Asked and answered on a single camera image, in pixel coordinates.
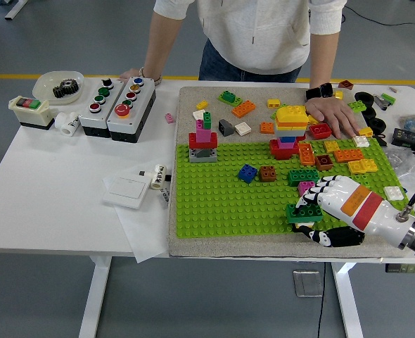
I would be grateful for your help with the white stand foot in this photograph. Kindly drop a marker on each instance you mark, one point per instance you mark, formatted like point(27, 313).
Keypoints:
point(15, 10)

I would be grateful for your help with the red square brick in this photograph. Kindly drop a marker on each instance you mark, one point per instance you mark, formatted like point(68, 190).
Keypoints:
point(320, 131)

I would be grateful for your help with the dark brown square brick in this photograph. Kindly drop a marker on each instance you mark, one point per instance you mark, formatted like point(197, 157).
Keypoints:
point(323, 163)

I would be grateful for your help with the translucent white bowl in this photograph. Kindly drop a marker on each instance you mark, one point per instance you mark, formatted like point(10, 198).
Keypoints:
point(45, 82)

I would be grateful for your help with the desk control panel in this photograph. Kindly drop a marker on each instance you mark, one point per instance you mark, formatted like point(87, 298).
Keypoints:
point(404, 269)

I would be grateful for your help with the person's right hand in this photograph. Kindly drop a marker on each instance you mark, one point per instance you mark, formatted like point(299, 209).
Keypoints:
point(130, 74)

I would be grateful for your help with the white square brick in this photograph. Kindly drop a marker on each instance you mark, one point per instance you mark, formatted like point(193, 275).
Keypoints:
point(360, 141)
point(243, 129)
point(394, 193)
point(198, 115)

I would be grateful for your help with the orange square brick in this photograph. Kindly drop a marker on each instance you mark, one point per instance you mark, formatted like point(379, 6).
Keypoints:
point(266, 128)

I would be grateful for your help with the small green flat brick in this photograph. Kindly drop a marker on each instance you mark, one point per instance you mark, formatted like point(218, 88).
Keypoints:
point(388, 98)

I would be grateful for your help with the cream switch box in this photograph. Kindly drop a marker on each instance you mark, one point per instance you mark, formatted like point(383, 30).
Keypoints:
point(35, 118)

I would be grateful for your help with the printed paper label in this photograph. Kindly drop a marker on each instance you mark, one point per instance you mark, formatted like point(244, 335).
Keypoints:
point(165, 200)

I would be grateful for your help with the person's left forearm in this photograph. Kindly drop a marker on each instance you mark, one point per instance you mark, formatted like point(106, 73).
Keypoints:
point(323, 60)

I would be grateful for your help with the person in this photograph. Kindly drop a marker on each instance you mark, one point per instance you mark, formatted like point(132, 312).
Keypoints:
point(256, 28)

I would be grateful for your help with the green stacked brick pair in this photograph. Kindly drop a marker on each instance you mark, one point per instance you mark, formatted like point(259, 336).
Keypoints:
point(228, 98)

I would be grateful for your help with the black digital meter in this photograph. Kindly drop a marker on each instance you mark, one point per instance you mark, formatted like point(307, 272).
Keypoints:
point(408, 138)

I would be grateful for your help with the small pink brick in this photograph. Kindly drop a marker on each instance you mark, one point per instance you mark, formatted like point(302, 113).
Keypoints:
point(170, 118)

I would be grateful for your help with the blue square brick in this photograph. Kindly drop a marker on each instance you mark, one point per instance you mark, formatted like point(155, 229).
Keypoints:
point(247, 174)

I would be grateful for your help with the white labelled tube fitting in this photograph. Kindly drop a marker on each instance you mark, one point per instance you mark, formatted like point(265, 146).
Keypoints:
point(158, 177)

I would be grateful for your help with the maroon square brick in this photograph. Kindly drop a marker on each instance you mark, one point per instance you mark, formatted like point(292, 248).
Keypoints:
point(346, 84)

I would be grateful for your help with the grey-brown mat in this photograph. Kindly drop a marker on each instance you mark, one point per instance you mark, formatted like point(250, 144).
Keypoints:
point(228, 248)

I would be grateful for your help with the small black rubber part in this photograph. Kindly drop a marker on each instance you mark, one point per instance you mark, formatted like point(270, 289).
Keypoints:
point(381, 140)

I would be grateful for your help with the white paper sheet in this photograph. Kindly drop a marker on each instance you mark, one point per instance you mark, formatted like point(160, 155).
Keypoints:
point(144, 232)

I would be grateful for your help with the grey emergency stop control box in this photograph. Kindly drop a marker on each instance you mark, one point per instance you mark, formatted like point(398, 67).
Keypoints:
point(137, 119)

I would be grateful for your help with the lime green long brick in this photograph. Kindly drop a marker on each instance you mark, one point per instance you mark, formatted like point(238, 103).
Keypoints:
point(358, 105)

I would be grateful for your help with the brick tower with yellow roof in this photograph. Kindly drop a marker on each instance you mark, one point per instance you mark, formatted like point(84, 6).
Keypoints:
point(288, 121)

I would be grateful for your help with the yellow square brick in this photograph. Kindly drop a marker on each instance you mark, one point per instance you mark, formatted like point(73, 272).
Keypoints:
point(273, 103)
point(331, 146)
point(313, 120)
point(299, 108)
point(356, 167)
point(370, 164)

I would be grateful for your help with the person's left hand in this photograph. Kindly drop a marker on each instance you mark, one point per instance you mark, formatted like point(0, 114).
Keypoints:
point(328, 112)

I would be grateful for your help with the person's right forearm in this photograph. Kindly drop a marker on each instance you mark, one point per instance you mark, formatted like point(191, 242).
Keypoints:
point(161, 45)

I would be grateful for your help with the clear plastic bag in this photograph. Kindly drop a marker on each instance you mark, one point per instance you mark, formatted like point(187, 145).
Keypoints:
point(395, 158)

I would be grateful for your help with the white wall switch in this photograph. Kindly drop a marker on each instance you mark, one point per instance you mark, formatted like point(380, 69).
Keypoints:
point(124, 192)

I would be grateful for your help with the black rubber tyre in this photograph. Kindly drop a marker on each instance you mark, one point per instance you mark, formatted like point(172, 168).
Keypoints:
point(372, 113)
point(358, 95)
point(373, 124)

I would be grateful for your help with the black metal gear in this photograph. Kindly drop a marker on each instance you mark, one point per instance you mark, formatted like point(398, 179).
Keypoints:
point(65, 89)

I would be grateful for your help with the black wristwatch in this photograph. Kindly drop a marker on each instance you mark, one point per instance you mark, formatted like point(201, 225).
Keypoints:
point(325, 90)

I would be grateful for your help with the white table leg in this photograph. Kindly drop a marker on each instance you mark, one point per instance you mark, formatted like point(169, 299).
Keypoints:
point(346, 303)
point(93, 299)

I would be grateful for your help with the pink square brick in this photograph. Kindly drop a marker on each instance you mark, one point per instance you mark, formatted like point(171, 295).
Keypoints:
point(304, 186)

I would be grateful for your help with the grey four-button control box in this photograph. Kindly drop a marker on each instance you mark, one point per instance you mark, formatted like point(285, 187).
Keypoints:
point(88, 121)

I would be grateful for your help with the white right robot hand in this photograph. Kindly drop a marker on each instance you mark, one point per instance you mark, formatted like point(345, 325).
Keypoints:
point(362, 207)

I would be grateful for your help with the yellow small brick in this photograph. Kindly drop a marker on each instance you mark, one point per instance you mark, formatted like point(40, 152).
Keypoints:
point(339, 95)
point(366, 132)
point(202, 105)

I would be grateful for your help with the lime green studded baseplate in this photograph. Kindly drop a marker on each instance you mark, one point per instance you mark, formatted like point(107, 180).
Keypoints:
point(211, 211)

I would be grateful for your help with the red pink green brick tower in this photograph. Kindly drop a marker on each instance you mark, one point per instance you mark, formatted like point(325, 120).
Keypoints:
point(202, 141)

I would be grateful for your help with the orange long brick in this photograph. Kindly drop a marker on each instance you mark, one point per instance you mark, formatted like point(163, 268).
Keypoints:
point(306, 155)
point(350, 155)
point(244, 109)

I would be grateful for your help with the dark grey slope brick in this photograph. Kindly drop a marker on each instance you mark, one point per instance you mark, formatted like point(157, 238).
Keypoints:
point(225, 128)

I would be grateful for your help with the metal floor plate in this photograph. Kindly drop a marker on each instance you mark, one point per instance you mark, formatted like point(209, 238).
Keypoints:
point(307, 283)

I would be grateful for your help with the dark green long brick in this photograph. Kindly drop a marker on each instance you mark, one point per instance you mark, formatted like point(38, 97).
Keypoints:
point(313, 214)
point(300, 177)

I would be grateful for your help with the white pipe tee fitting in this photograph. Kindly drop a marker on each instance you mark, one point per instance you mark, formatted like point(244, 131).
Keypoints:
point(67, 125)

